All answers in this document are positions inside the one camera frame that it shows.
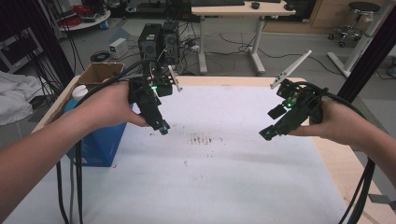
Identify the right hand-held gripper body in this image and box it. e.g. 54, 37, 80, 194
270, 49, 330, 136

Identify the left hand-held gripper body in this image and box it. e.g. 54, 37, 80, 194
127, 60, 183, 114

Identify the blue cardboard box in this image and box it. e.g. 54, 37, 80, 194
52, 62, 129, 168

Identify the blue bottle with white cap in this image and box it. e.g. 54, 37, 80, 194
64, 84, 89, 114

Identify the person's left hand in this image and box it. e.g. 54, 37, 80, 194
73, 81, 150, 134

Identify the person's right hand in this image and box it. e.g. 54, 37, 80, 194
288, 100, 379, 147

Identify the black computer tower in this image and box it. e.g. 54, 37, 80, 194
160, 21, 180, 63
137, 22, 163, 63

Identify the small white box device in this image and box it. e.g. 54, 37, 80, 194
108, 37, 129, 60

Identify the white desk leg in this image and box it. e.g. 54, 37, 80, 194
326, 0, 396, 78

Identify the white foam mat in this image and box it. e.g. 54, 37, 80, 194
3, 85, 348, 224

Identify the round white table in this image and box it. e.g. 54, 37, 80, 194
59, 8, 112, 32

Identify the black office stool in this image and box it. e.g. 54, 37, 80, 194
328, 1, 382, 49

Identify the black keyboard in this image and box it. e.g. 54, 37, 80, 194
190, 0, 246, 7

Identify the black tape strip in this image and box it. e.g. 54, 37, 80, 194
368, 193, 396, 211

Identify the white cloth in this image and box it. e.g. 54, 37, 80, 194
0, 70, 45, 127

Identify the grey metal rack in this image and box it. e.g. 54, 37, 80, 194
0, 27, 44, 75

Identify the coiled black cable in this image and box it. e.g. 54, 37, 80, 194
90, 49, 112, 63

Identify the black frame pole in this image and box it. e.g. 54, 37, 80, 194
8, 0, 77, 86
337, 6, 396, 104

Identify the red cable coil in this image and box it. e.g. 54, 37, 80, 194
60, 4, 92, 28

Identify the black cable bundle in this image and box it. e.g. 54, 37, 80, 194
292, 80, 376, 224
55, 58, 163, 224

